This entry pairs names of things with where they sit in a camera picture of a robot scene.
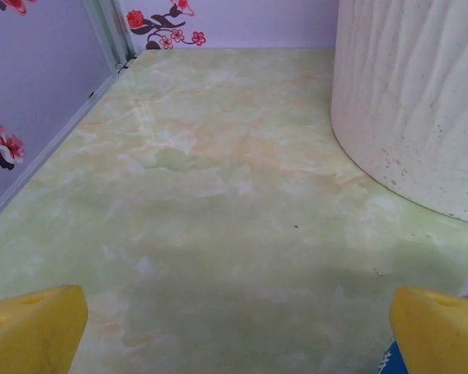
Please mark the aluminium frame post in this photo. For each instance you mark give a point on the aluminium frame post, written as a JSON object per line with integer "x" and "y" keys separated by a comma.
{"x": 113, "y": 35}

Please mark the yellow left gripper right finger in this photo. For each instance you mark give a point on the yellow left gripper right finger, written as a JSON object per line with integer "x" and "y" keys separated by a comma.
{"x": 440, "y": 335}

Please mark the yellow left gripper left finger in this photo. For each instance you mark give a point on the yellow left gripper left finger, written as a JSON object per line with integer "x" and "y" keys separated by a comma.
{"x": 31, "y": 331}

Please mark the cream ribbed waste bin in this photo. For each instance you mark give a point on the cream ribbed waste bin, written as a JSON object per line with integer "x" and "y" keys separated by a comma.
{"x": 413, "y": 97}

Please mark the aluminium side rail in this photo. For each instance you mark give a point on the aluminium side rail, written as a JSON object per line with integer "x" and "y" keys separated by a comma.
{"x": 62, "y": 130}

